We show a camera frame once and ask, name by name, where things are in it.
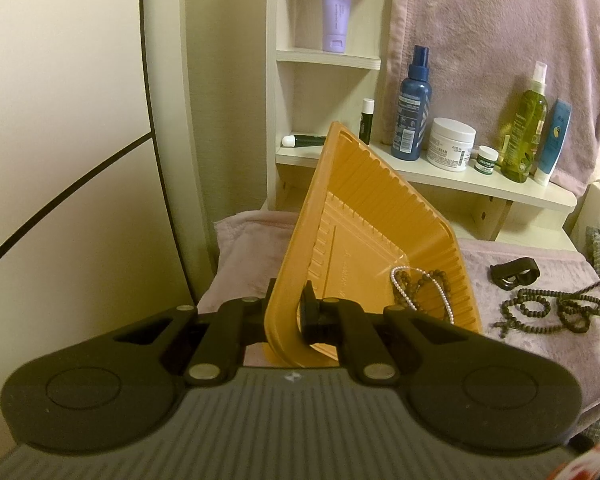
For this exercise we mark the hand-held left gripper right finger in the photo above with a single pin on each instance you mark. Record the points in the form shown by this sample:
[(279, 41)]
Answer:
[(310, 317)]

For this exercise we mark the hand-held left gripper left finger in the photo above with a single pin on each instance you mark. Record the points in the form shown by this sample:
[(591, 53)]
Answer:
[(235, 320)]

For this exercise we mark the orange plastic tray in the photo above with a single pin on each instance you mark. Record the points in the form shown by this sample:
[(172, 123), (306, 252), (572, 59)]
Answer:
[(370, 220)]

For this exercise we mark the pink towel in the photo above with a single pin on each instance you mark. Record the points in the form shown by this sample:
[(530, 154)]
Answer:
[(245, 250)]

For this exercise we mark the dark green white-capped tube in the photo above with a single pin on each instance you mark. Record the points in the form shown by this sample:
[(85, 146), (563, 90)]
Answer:
[(307, 141)]

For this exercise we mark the small dark earring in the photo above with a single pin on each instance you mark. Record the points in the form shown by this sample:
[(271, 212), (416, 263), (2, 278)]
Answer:
[(499, 329)]

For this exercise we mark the white curved side panel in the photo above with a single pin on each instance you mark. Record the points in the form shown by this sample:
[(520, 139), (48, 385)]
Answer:
[(185, 135)]

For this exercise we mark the black plastic clip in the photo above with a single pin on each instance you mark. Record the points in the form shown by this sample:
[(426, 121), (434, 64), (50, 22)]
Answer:
[(505, 275)]

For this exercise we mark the upright black stick tube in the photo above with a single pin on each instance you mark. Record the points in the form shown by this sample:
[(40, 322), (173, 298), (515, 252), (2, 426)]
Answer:
[(367, 122)]

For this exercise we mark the white cream jar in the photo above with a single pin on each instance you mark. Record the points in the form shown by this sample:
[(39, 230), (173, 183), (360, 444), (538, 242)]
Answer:
[(450, 145)]

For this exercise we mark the blue spray bottle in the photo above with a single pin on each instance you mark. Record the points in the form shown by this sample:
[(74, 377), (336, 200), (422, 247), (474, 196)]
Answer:
[(411, 110)]

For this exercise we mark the small green label jar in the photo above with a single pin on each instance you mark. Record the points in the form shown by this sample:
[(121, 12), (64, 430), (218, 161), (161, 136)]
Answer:
[(485, 162)]

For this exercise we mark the white wooden shelf unit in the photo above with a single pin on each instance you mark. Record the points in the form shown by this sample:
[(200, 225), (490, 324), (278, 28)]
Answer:
[(330, 57)]

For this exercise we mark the olive green spray bottle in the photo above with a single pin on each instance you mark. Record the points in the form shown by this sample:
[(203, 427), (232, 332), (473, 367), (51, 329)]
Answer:
[(524, 132)]

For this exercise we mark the blue and white tube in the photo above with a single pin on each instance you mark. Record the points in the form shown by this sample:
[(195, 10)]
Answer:
[(554, 140)]

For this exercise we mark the purple cosmetic tube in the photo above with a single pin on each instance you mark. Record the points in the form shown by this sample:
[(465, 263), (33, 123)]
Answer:
[(338, 10)]

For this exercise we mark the red and white object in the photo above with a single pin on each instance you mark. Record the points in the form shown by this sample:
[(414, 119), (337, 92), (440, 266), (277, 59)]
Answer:
[(590, 462)]

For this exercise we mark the pink hanging blanket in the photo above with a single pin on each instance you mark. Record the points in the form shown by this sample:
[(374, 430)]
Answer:
[(490, 35)]

